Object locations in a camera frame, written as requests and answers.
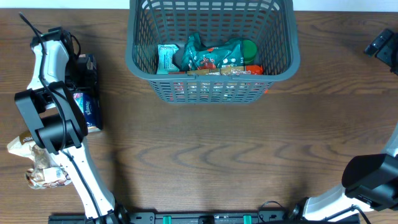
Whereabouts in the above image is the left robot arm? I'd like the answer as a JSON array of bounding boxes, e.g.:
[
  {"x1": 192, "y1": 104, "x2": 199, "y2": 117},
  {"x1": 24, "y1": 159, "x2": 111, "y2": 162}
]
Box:
[{"x1": 14, "y1": 27, "x2": 121, "y2": 223}]

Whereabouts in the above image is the light teal snack packet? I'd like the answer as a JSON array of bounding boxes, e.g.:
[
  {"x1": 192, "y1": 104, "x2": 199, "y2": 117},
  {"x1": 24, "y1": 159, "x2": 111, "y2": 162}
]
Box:
[{"x1": 157, "y1": 44, "x2": 179, "y2": 75}]

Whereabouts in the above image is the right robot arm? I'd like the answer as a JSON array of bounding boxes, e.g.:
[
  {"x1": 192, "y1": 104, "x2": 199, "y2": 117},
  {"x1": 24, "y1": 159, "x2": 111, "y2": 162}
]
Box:
[{"x1": 295, "y1": 129, "x2": 397, "y2": 222}]

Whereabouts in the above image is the orange spaghetti packet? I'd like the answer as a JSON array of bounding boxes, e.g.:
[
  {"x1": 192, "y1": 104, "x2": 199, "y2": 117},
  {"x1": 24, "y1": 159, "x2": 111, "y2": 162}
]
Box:
[{"x1": 169, "y1": 64, "x2": 268, "y2": 102}]

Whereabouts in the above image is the grey plastic basket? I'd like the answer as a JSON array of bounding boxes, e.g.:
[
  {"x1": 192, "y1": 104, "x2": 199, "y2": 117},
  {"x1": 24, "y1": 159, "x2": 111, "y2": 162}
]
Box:
[{"x1": 126, "y1": 0, "x2": 300, "y2": 104}]

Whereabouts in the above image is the green lid jar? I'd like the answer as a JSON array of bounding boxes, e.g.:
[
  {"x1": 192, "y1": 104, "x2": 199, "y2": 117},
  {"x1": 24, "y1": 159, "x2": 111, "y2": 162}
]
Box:
[{"x1": 243, "y1": 40, "x2": 257, "y2": 65}]

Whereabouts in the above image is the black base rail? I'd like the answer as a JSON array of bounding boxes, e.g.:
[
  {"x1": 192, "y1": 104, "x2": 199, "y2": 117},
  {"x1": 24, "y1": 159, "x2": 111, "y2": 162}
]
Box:
[{"x1": 47, "y1": 210, "x2": 361, "y2": 224}]

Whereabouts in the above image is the beige granola snack pouch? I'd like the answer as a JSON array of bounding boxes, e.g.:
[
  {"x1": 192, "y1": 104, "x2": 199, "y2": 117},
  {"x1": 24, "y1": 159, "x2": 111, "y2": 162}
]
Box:
[{"x1": 7, "y1": 131, "x2": 72, "y2": 190}]

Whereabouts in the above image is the green Nescafe coffee bag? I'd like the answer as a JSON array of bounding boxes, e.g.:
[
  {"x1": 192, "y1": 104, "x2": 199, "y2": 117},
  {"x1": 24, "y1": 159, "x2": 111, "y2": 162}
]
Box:
[{"x1": 181, "y1": 33, "x2": 244, "y2": 71}]

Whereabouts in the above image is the Kleenex tissue multipack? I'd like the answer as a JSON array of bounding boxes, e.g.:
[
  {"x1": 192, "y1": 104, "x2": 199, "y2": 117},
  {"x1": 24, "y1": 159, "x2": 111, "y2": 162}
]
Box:
[{"x1": 73, "y1": 54, "x2": 103, "y2": 133}]

